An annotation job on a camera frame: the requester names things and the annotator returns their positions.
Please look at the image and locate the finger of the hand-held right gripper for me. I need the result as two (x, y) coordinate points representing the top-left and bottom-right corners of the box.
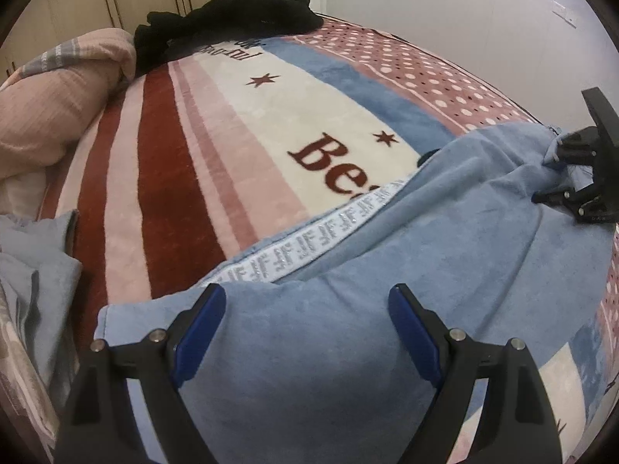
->
(531, 181), (603, 220)
(555, 126), (600, 167)

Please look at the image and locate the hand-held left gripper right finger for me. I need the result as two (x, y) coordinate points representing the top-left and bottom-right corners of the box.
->
(388, 284), (564, 464)

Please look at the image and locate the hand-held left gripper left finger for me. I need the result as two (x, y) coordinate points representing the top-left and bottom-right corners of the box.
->
(54, 283), (227, 464)

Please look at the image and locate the light blue towel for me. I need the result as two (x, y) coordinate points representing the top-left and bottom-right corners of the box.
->
(93, 122), (614, 464)

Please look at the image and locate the blue-grey cloth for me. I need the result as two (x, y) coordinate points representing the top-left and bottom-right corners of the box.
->
(0, 209), (84, 397)

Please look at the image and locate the striped printed blanket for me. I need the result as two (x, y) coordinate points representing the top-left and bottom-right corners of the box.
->
(29, 15), (619, 464)

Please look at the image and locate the pink quilt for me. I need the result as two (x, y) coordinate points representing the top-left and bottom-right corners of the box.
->
(0, 28), (137, 216)

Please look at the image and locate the black clothes pile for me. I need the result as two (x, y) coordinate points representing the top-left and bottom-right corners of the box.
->
(133, 0), (324, 76)

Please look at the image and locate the white wall switch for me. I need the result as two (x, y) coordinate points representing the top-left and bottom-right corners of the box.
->
(552, 1), (578, 27)

